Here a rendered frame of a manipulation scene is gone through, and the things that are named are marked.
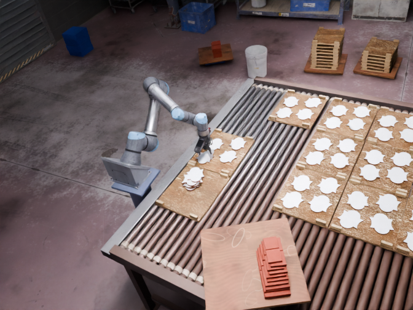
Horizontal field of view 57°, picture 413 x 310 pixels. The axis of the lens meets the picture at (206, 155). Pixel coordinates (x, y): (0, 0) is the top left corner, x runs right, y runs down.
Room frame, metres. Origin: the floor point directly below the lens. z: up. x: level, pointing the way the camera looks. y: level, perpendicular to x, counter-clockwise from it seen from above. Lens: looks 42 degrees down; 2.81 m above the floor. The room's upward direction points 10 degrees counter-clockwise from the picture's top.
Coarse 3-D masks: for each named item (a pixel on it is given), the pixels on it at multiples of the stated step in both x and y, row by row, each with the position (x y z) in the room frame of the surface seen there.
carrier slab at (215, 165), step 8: (216, 136) 2.31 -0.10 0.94; (224, 136) 2.29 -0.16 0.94; (232, 136) 2.27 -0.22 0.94; (224, 144) 2.20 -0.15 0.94; (248, 144) 2.15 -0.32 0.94; (216, 152) 2.12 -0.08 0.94; (224, 152) 2.11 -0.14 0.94; (240, 152) 2.07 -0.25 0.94; (192, 160) 2.08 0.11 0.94; (216, 160) 2.04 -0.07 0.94; (240, 160) 1.99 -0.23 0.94; (208, 168) 1.97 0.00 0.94; (216, 168) 1.95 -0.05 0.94; (224, 168) 1.94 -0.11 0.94; (232, 168) 1.93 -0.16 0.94
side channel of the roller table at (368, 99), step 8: (256, 80) 2.98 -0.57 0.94; (264, 80) 2.95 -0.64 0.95; (272, 80) 2.93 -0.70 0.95; (288, 88) 2.80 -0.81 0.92; (296, 88) 2.75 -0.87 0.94; (304, 88) 2.71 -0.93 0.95; (312, 88) 2.69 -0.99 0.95; (320, 88) 2.67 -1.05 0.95; (328, 96) 2.59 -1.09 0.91; (336, 96) 2.55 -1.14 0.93; (344, 96) 2.51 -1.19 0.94; (352, 96) 2.48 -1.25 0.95; (360, 96) 2.46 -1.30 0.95; (368, 96) 2.44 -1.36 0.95; (368, 104) 2.39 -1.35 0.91; (376, 104) 2.35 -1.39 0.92; (384, 104) 2.32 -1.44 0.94; (392, 104) 2.29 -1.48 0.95; (400, 104) 2.27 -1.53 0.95; (408, 104) 2.25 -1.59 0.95; (408, 112) 2.21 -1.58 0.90
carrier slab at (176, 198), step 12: (180, 180) 1.90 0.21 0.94; (204, 180) 1.86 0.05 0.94; (216, 180) 1.84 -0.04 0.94; (228, 180) 1.82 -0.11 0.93; (168, 192) 1.81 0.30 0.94; (180, 192) 1.79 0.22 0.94; (192, 192) 1.77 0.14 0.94; (204, 192) 1.75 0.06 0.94; (216, 192) 1.73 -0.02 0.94; (156, 204) 1.72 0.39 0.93; (168, 204) 1.70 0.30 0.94; (180, 204) 1.68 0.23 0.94; (192, 204) 1.66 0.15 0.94; (204, 204) 1.64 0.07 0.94
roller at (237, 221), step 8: (296, 128) 2.25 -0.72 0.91; (288, 136) 2.17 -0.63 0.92; (288, 144) 2.11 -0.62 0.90; (280, 152) 2.02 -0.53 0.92; (272, 160) 1.95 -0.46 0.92; (272, 168) 1.88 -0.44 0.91; (264, 176) 1.81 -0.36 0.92; (256, 192) 1.68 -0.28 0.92; (248, 200) 1.62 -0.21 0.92; (248, 208) 1.57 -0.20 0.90; (240, 216) 1.51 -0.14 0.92; (232, 224) 1.46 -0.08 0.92; (200, 280) 1.12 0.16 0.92
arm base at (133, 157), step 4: (124, 152) 2.12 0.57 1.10; (128, 152) 2.09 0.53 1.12; (132, 152) 2.08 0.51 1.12; (136, 152) 2.09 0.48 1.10; (140, 152) 2.11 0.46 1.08; (124, 156) 2.07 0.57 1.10; (128, 156) 2.06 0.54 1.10; (132, 156) 2.06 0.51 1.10; (136, 156) 2.07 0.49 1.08; (140, 156) 2.09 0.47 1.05; (120, 160) 2.07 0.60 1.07; (124, 160) 2.05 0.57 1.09; (128, 160) 2.04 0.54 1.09; (132, 160) 2.05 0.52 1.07; (136, 160) 2.05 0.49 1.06; (140, 160) 2.07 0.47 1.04; (132, 164) 2.02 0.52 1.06; (136, 164) 2.03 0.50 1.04; (140, 164) 2.05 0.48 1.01
